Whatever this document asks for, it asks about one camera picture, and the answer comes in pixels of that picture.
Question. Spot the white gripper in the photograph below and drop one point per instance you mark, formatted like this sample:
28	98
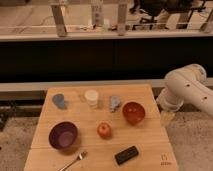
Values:
166	117

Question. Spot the black eraser block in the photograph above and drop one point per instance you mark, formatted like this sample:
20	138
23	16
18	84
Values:
126	155

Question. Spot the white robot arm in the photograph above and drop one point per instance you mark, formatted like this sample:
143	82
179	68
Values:
184	84

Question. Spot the red bowl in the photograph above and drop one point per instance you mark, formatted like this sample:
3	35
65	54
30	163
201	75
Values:
133	112

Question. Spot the grey blue crumpled object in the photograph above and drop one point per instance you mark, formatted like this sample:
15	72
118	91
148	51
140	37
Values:
115	102

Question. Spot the red apple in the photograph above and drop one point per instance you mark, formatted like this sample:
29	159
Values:
104	130

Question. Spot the white cup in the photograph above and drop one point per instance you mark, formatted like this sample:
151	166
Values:
91	97

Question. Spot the silver fork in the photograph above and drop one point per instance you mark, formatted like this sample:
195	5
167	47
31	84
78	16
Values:
80	156

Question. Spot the purple bowl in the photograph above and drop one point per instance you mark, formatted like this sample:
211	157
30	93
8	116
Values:
63	135

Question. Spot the blue cup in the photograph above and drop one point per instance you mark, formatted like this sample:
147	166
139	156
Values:
58	100

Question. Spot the black office chair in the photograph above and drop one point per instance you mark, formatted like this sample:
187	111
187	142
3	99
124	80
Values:
163	9

